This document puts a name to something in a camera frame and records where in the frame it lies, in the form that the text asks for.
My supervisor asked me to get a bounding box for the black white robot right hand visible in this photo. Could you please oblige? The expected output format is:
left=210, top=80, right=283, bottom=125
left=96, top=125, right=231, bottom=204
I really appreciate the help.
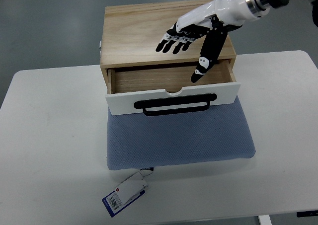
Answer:
left=156, top=0, right=248, bottom=83

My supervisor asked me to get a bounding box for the black drawer handle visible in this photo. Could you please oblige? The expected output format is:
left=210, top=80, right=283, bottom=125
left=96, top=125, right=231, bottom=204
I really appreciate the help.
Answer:
left=133, top=93, right=217, bottom=116

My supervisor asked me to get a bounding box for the white drawer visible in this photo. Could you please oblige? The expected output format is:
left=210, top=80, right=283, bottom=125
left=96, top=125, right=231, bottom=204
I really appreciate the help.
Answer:
left=106, top=60, right=240, bottom=115

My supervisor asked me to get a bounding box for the wooden drawer cabinet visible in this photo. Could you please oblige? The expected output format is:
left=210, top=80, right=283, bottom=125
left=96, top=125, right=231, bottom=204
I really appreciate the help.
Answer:
left=99, top=0, right=237, bottom=95

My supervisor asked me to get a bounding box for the white cabinet side latch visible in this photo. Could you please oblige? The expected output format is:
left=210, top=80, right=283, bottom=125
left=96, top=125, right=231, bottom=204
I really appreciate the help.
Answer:
left=99, top=41, right=102, bottom=58

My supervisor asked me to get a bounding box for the blue grey cushion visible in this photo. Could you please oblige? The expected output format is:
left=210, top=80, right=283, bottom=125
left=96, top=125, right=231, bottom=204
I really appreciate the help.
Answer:
left=107, top=99, right=256, bottom=170

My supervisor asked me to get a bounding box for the white blue price tag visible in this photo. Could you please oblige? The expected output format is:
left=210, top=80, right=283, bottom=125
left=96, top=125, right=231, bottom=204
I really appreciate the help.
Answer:
left=102, top=172, right=148, bottom=218

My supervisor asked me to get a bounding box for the white table leg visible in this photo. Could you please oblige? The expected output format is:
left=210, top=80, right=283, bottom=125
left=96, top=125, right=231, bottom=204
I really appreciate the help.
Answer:
left=258, top=215, right=272, bottom=225

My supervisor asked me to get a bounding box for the black table control panel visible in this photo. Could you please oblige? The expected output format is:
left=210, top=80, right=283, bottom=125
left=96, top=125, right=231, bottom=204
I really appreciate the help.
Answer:
left=296, top=210, right=318, bottom=218

